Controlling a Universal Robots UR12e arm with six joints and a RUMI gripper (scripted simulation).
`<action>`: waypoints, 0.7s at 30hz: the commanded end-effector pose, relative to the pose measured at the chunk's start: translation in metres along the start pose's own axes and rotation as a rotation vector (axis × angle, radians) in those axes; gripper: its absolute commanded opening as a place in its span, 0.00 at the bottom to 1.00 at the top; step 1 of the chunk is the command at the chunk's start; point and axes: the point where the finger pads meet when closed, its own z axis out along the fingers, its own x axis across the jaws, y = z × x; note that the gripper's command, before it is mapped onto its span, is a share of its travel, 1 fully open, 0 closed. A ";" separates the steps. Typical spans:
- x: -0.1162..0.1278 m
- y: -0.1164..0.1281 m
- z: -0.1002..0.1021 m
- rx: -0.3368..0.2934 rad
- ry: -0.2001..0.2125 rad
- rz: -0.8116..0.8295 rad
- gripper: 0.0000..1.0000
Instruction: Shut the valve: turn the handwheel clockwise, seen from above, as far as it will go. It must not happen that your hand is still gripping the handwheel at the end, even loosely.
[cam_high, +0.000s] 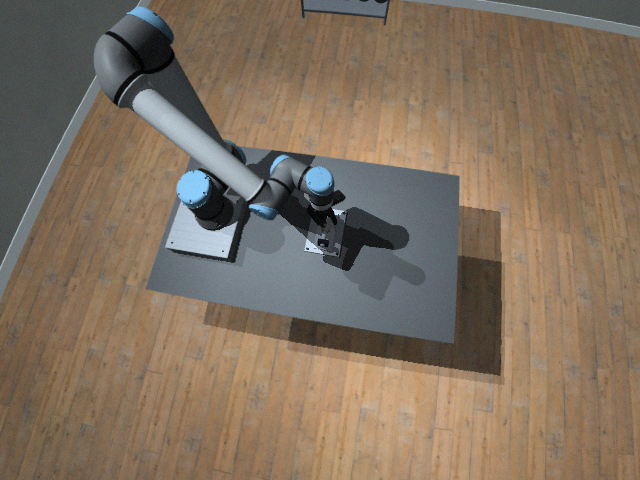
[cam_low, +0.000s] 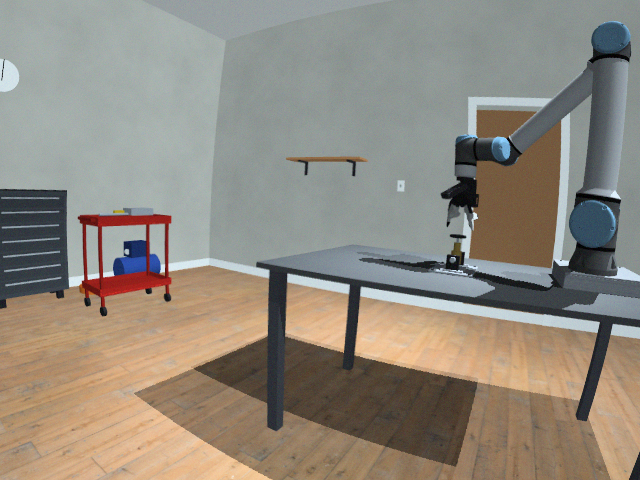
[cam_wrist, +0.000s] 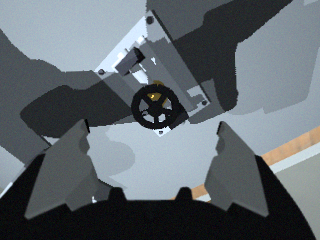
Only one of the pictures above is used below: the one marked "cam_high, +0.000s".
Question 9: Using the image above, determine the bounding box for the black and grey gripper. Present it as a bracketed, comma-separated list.
[307, 204, 337, 233]

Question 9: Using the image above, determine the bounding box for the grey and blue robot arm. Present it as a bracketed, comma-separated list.
[94, 7, 346, 231]

